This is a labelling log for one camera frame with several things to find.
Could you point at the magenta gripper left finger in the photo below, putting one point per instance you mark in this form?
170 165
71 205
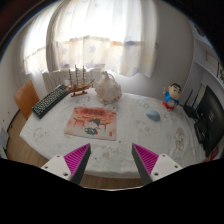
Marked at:
71 166

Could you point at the large white conch shell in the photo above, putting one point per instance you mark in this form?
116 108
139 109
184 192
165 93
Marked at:
107 89

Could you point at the wooden model sailing ship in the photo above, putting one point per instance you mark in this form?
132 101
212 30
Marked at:
76 87

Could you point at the red cartoon mouse pad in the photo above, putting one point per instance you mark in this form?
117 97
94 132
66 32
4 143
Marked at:
92 122

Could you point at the orange wooden chair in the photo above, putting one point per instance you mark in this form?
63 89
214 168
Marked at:
25 98

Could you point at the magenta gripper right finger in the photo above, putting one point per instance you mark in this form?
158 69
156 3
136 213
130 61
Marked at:
152 166

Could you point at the white sheer curtain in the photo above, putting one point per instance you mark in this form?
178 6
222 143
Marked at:
116 35

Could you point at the black television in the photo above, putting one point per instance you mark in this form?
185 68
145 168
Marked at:
209 127

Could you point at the cartoon boy figurine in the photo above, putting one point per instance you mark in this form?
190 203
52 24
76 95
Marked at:
172 96

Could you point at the black wifi router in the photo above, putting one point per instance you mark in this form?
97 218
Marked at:
190 110

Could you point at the light blue computer mouse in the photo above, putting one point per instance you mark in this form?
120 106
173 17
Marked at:
153 114

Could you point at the black mechanical keyboard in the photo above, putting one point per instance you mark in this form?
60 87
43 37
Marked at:
49 101

